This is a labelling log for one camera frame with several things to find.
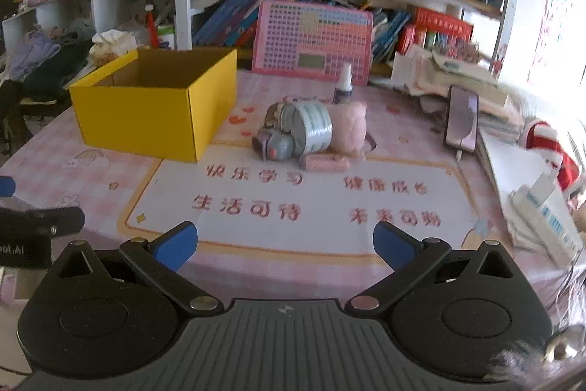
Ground floral tissue pack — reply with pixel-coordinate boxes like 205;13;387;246
89;30;138;66

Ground row of blue books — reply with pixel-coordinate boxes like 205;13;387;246
192;0;285;49

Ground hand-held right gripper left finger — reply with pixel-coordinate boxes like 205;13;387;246
52;221;225;319

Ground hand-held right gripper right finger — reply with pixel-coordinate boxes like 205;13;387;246
344;221;520;318

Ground pile of dark clothes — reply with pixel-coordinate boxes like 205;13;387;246
0;25;94;108

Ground pink plush pig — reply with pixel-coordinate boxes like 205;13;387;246
330;102;374;156

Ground light blue tape roll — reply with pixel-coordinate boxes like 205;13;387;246
286;100;333;155

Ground small spray bottle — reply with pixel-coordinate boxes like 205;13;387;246
333;62;353;105

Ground pink printed desk mat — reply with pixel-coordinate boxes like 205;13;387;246
0;70;568;314

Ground yellow cardboard box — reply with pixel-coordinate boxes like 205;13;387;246
68;47;238;163

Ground red and white plush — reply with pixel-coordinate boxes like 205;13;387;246
524;121;582;196

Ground red box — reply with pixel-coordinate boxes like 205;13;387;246
409;8;474;53

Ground pink keyboard learning toy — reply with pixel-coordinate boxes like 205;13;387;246
251;0;374;86

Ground pink wall poster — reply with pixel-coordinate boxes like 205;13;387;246
526;0;586;87

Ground white notebook stack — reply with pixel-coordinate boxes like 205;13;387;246
476;130;586;254

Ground grey purple toy truck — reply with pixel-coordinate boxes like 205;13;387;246
253;102;298;159

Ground messy pile of papers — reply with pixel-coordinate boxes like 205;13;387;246
391;43;523;121

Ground black smartphone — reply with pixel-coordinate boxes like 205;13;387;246
444;85;480;154

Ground leaning blue books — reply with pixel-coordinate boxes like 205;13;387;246
371;8;411;64

